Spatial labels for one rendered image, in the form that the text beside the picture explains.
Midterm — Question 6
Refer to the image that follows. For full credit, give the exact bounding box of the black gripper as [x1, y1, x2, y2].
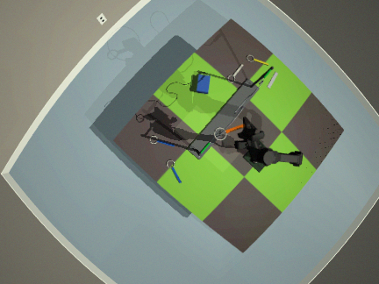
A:
[238, 117, 264, 153]

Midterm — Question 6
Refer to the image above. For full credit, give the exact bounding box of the blue box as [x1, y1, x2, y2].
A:
[197, 75, 211, 94]

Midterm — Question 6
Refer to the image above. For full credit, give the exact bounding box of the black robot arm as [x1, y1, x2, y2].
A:
[234, 139, 303, 167]

